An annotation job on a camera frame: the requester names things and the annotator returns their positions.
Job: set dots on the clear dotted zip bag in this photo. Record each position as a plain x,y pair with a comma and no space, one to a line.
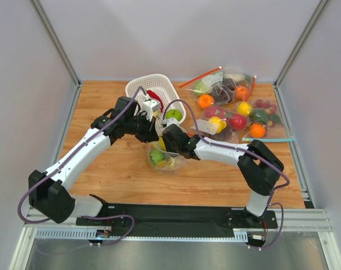
171,166

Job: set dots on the zip bag red seal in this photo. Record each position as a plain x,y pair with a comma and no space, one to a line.
222,124
224,84

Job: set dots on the yellow fake pear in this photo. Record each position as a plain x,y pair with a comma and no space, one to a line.
156,114

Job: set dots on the slotted cable duct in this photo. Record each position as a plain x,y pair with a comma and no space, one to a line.
97,235

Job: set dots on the yellow fake banana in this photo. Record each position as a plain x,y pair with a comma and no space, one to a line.
161,144

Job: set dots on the loose orange fake fruit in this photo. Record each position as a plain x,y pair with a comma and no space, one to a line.
205,101

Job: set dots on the green fake apple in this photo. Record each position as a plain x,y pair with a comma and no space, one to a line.
174,113

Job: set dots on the middle zip bag red seal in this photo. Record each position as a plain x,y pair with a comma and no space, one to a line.
222,124

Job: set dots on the back zip bag red seal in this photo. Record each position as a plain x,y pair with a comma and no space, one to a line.
224,84

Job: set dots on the white perforated plastic basket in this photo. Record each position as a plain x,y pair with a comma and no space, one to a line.
164,89

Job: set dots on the right zip bag blue seal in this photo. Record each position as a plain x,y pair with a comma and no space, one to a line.
265,122

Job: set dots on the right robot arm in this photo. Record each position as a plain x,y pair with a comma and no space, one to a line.
259,166

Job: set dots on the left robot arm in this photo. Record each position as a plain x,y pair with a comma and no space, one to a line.
49,190

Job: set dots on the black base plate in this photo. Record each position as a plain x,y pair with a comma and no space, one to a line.
167,220

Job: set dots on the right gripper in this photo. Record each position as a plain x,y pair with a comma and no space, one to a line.
168,135

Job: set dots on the green fake fruit black stripe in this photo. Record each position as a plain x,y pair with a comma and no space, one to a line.
156,156

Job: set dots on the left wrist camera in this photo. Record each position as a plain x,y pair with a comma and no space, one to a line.
149,106

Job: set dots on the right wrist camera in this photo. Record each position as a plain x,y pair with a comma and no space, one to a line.
165,123

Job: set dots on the red fake chili pepper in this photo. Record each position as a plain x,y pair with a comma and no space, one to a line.
156,97

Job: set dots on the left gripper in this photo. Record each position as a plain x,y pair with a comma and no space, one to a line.
149,132

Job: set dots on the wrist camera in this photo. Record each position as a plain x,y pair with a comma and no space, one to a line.
149,106
165,123

